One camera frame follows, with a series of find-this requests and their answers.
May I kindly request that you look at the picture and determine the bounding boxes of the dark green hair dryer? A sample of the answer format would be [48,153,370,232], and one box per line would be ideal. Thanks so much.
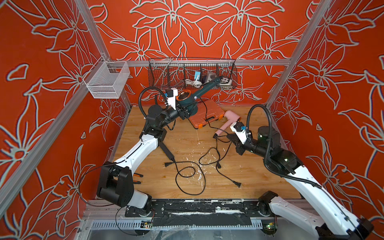
[176,77,221,116]

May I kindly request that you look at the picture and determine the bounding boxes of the green dryer black cord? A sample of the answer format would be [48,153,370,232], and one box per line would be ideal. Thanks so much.
[197,97,241,169]

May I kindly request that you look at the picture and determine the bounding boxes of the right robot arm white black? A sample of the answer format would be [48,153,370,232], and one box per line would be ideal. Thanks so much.
[227,105,374,240]

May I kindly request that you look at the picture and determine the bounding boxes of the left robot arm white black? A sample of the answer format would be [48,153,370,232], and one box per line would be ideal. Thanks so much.
[97,87,197,214]

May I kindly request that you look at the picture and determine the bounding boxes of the black hair dryer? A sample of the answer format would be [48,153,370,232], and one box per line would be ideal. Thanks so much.
[158,142,175,162]

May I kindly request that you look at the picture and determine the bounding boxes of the pink hair dryer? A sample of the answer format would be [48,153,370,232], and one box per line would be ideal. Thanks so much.
[213,110,241,138]

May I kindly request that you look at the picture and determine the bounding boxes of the orange plastic tool case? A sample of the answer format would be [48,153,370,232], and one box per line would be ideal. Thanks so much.
[189,100,225,129]

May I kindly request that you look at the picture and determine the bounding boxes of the blue white small box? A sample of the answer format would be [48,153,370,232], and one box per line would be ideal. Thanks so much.
[194,71,201,82]

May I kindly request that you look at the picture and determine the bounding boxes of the white power strip cube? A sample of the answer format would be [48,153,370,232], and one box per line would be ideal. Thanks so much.
[219,77,233,90]

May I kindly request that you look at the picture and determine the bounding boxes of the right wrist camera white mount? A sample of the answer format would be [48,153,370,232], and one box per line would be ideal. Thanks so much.
[230,122,248,145]

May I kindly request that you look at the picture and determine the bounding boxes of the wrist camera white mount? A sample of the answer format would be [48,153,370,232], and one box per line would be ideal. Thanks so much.
[230,122,248,145]
[165,88,178,110]

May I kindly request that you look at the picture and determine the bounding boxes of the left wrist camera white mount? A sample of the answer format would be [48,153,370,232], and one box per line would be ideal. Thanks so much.
[165,88,178,110]

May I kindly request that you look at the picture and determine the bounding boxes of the pink dryer black cord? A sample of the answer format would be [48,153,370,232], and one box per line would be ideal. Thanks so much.
[197,136,242,188]

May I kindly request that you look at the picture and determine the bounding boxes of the white coiled cable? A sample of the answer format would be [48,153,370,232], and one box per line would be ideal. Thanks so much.
[184,78,202,89]

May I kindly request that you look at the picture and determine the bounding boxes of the black wire wall basket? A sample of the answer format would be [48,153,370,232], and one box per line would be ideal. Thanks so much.
[148,57,239,90]

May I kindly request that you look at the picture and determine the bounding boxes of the clear acrylic wall bin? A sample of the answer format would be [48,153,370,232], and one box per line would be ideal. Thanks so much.
[83,56,131,99]

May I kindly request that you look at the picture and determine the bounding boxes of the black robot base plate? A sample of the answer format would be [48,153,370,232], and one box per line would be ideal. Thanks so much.
[125,199,278,229]

